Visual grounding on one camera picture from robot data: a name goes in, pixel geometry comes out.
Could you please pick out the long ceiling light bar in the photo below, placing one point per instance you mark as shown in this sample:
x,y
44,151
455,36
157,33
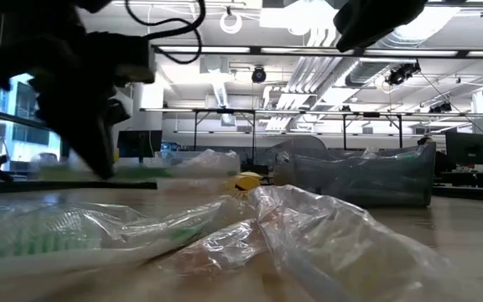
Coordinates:
x,y
413,53

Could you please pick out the dark framed window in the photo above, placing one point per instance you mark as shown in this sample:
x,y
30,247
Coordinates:
x,y
19,142

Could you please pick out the black ceiling camera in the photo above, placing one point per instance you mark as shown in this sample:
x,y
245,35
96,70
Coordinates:
x,y
259,74

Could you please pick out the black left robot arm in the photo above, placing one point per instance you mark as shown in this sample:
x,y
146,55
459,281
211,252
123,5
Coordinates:
x,y
36,17

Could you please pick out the dark long desk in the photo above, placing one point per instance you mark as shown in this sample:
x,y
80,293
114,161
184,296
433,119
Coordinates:
x,y
132,184

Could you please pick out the silver ventilation duct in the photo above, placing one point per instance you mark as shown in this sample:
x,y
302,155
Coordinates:
x,y
367,71

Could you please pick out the blue white toothbrush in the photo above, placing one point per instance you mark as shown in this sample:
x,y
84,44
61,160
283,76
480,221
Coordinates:
x,y
308,279

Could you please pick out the dark office chair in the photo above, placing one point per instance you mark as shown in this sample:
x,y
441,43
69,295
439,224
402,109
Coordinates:
x,y
48,158

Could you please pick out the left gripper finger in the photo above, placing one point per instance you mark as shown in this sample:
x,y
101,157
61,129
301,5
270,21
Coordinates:
x,y
119,111
86,138

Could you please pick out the tall dark tinted bin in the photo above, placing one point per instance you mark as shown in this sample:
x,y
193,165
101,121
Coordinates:
x,y
300,144

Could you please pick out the yellow cloth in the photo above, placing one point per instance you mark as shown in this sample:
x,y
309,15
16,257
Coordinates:
x,y
247,182

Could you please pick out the black ceiling device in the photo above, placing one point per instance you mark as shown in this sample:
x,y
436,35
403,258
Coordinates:
x,y
403,73
440,107

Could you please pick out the flat dark tinted bin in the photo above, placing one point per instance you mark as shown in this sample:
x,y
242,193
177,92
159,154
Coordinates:
x,y
363,184

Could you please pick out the black computer monitor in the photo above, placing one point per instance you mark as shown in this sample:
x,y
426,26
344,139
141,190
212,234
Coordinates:
x,y
468,147
141,143

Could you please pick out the black workbench rack frame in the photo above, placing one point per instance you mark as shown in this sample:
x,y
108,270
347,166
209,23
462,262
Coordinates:
x,y
224,111

